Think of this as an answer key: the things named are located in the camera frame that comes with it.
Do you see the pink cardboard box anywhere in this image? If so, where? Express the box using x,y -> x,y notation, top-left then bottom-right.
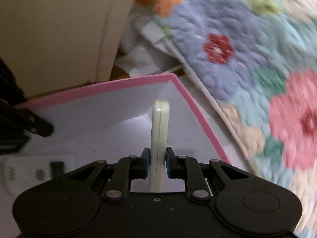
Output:
0,73 -> 233,238

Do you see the cream TCL remote control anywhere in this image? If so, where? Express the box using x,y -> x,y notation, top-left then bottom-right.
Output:
148,99 -> 170,193

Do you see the white slim TCL remote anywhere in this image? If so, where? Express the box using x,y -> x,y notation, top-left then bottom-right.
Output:
1,155 -> 75,196

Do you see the floral quilted bedspread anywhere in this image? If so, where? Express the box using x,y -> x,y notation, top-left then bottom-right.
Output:
136,0 -> 316,237

